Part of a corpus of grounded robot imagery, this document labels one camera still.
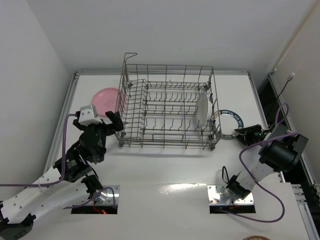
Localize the pink plate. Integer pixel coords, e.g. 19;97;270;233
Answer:
91;87;119;118

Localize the white plate blue patterned rim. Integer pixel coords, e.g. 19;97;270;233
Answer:
211;109;244;140

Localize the plain white plate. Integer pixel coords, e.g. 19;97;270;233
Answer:
194;93;210;129

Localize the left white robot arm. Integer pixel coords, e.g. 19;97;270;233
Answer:
0;111;124;240

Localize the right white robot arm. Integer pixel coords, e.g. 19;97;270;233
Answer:
226;123;309;200

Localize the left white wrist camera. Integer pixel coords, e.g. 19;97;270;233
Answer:
78;104;102;126

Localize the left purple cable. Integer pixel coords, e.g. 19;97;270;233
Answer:
0;112;82;188

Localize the grey wire dish rack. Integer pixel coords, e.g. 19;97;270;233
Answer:
115;52;222;150

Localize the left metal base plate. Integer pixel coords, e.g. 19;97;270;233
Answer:
70;185;120;209

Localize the metal base plate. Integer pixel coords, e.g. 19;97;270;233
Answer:
207;184;254;207
70;185;120;209

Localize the black hanging usb cable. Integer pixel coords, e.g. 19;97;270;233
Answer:
276;73;296;98

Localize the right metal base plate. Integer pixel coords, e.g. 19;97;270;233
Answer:
207;184;254;207

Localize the aluminium frame rail right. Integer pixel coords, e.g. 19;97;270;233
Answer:
268;72;320;236

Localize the orange ring object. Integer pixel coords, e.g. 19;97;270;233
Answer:
243;235;270;240

